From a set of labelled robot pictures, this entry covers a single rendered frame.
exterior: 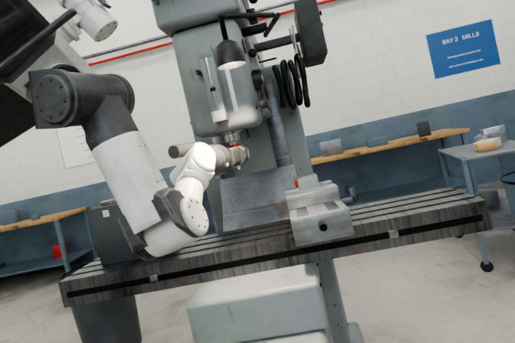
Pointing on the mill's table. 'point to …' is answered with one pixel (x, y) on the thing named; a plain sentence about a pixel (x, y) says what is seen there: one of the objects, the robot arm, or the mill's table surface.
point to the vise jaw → (313, 196)
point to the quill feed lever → (260, 87)
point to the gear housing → (198, 5)
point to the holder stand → (109, 234)
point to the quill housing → (229, 78)
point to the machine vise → (337, 209)
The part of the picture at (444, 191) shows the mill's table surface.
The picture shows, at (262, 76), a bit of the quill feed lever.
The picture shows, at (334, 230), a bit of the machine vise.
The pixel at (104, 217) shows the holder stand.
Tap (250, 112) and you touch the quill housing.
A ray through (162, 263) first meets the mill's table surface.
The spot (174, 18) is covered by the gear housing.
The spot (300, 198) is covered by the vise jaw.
